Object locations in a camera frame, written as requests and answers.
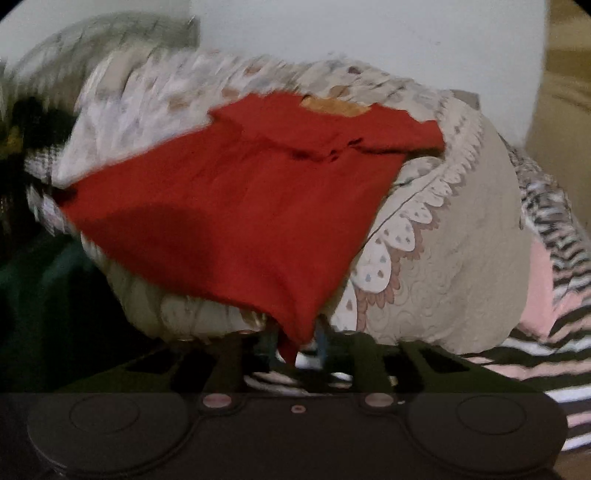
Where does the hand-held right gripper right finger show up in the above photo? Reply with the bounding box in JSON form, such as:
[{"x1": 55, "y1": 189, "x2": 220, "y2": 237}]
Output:
[{"x1": 315, "y1": 322, "x2": 546, "y2": 415}]

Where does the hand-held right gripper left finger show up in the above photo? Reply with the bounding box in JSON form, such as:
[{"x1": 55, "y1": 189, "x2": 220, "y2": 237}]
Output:
[{"x1": 55, "y1": 329, "x2": 281, "y2": 412}]

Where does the red long-sleeve shirt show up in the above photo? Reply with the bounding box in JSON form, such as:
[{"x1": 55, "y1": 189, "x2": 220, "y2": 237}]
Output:
[{"x1": 58, "y1": 92, "x2": 446, "y2": 365}]

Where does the circle-patterned quilt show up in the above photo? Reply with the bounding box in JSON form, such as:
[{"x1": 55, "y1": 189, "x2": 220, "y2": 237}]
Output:
[{"x1": 28, "y1": 46, "x2": 529, "y2": 352}]

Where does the black-and-white striped bed sheet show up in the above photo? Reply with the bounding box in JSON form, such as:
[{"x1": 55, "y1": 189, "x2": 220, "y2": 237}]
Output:
[{"x1": 23, "y1": 136, "x2": 591, "y2": 453}]

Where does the dark green cloth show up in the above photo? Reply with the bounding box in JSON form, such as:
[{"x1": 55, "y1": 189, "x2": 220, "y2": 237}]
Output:
[{"x1": 0, "y1": 235, "x2": 153, "y2": 393}]

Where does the dark object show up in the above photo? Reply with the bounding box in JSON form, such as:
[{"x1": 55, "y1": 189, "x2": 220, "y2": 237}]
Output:
[{"x1": 0, "y1": 95, "x2": 77, "y2": 160}]

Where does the plywood board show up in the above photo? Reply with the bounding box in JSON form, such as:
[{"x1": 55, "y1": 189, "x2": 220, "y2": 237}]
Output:
[{"x1": 526, "y1": 0, "x2": 591, "y2": 195}]

